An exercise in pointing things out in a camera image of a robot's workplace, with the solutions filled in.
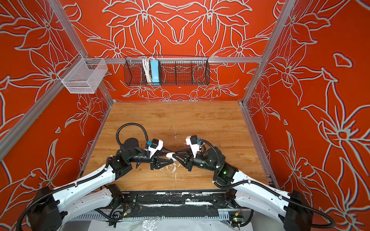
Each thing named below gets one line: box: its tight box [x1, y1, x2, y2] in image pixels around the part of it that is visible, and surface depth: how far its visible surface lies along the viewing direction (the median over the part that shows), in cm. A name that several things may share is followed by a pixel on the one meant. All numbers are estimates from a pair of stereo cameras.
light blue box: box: [150, 59, 160, 83], surface depth 91 cm
